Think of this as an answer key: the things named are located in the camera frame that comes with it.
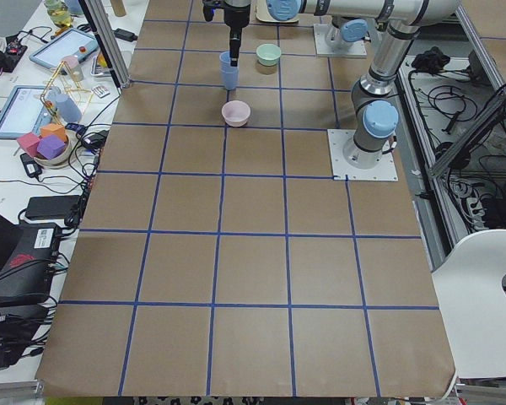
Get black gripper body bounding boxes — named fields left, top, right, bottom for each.
left=202, top=0, right=250, bottom=30

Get blue cup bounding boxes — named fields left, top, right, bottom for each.
left=219, top=51, right=239, bottom=73
left=220, top=67, right=240, bottom=91

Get mint green bowl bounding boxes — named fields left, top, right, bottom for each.
left=256, top=43, right=282, bottom=67

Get pink bowl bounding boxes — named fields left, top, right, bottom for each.
left=221, top=100, right=251, bottom=127

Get far teach pendant tablet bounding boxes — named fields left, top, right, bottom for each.
left=29, top=28, right=99, bottom=69

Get teach pendant tablet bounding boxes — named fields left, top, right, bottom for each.
left=0, top=85, right=51, bottom=140
left=29, top=28, right=99, bottom=69

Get pink cup on desk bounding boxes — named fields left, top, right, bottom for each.
left=62, top=55, right=84, bottom=82

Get light blue bottle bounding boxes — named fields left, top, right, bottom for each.
left=49, top=94, right=82, bottom=123

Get bowl of foam blocks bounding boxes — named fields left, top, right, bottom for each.
left=17, top=123, right=73, bottom=169

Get near teach pendant tablet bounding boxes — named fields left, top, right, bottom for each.
left=0, top=85, right=51, bottom=140

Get black power adapter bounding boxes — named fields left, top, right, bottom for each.
left=19, top=153, right=42, bottom=178

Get black laptop computer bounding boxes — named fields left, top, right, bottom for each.
left=0, top=215, right=61, bottom=308

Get white chair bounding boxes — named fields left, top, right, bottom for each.
left=433, top=229, right=506, bottom=379

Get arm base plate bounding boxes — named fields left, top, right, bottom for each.
left=327, top=129, right=398, bottom=181
left=314, top=24, right=367, bottom=59

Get gold wire rack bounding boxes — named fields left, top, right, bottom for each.
left=40, top=62, right=94, bottom=123

